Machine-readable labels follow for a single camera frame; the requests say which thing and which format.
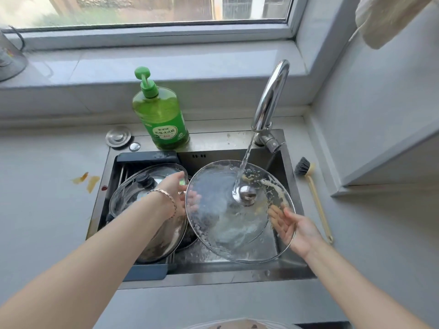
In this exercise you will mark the person's right hand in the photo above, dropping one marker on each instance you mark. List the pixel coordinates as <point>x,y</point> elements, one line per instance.
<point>303,232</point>

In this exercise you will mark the person's left hand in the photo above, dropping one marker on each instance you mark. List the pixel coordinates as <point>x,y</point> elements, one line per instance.
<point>169,191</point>

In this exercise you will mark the person's right thumb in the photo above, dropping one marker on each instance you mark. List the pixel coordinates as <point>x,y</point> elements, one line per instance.
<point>290,221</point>

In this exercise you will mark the person's left thumb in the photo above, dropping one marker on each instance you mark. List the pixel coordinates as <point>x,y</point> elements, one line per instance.
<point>180,179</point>

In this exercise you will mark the glass lid with steel knob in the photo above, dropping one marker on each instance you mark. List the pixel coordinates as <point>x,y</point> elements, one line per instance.
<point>223,215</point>

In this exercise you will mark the person's right forearm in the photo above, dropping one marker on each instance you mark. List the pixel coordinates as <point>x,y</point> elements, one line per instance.
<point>353,291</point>

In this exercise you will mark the person's left forearm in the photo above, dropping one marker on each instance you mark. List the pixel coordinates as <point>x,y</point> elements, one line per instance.
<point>85,263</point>

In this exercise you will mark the glass lid with black knob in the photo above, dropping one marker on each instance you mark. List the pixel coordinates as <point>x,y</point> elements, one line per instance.
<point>133,191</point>

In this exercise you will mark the small round silver cap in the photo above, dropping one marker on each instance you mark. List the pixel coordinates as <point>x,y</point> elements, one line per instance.
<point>134,146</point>

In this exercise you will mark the stainless steel pot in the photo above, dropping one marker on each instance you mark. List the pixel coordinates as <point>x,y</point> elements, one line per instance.
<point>164,239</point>

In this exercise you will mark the green dish soap pump bottle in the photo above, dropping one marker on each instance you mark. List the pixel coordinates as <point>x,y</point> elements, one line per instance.
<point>161,116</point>

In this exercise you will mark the running water stream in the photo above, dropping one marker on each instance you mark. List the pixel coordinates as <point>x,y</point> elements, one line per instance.
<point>246,157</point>

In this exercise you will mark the silver sink drain stopper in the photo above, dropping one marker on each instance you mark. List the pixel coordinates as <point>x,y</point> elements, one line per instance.
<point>118,137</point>

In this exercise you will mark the stainless steel sink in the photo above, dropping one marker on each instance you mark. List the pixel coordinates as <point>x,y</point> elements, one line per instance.
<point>219,270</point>

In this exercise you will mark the yellow food peel scrap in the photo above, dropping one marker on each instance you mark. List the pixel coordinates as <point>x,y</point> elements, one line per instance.
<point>81,178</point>
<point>92,184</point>

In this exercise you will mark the blue sink drain rack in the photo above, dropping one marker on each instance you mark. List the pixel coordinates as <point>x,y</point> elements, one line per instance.
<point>147,270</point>

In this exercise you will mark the chrome sink faucet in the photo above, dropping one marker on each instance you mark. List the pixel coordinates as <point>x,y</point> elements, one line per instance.
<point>271,95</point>

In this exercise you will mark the cream hanging cloth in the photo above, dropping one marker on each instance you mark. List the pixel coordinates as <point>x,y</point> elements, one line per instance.
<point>384,20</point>

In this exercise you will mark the white window frame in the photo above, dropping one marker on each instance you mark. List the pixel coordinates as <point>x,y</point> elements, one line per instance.
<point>154,30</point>

